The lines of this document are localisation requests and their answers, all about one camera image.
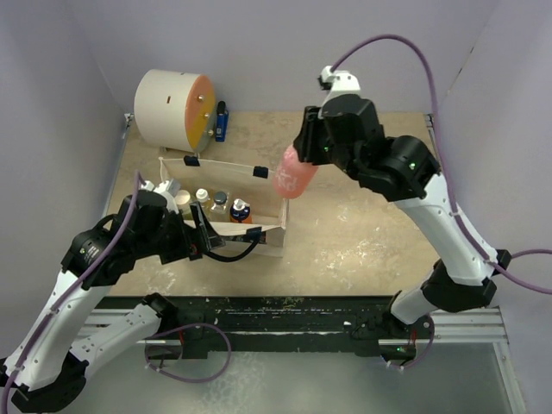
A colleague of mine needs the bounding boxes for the white cylinder drum orange face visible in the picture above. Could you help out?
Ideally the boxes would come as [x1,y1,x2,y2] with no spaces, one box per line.
[134,69,216,154]

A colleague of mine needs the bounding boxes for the clear square bottle black cap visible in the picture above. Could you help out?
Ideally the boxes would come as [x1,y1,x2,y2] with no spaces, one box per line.
[210,191,229,223]

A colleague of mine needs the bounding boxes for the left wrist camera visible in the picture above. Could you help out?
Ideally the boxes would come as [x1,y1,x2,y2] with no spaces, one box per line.
[138,179,181,212]

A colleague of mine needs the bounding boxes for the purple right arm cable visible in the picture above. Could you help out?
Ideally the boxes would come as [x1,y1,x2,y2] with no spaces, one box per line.
[331,34,552,291]

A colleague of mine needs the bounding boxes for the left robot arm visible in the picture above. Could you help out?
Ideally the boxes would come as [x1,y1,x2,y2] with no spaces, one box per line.
[1,190,224,413]

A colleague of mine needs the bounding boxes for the orange blue pump bottle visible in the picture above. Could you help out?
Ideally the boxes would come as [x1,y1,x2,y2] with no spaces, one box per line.
[229,198,253,224]

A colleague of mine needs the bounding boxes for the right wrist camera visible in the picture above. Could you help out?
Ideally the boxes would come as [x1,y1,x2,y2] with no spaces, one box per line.
[318,66,361,105]

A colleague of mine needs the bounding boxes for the beige canvas bag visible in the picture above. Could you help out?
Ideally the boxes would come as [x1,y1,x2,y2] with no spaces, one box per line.
[160,155,289,257]

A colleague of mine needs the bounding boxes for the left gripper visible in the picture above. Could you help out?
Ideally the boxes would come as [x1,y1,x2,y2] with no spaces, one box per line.
[136,200,224,263]

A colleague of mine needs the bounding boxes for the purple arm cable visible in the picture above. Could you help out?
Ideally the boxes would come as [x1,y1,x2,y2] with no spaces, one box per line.
[331,34,552,291]
[0,170,146,406]

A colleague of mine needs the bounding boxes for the green bottle cream cap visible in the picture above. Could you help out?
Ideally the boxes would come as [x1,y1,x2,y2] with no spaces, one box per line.
[174,190,193,220]

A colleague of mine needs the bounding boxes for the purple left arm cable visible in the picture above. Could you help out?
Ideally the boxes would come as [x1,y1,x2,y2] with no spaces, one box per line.
[0,170,146,406]

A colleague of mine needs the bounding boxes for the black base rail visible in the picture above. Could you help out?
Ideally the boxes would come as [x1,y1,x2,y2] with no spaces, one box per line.
[85,292,436,361]

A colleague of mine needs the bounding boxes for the blue lighter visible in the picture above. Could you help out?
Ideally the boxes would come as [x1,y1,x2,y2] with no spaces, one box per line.
[215,100,229,142]

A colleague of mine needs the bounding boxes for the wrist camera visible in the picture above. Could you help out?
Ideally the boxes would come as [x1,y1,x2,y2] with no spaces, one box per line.
[318,66,361,105]
[138,179,181,212]

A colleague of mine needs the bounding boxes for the pink pump bottle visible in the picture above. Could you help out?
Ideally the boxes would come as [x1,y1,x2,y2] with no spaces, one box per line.
[273,145,318,199]

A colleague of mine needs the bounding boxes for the yellow bottle white cap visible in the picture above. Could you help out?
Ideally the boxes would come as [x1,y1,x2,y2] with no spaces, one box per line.
[195,188,212,218]

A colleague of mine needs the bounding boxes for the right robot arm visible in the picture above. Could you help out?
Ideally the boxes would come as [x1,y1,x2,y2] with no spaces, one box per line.
[293,94,511,337]

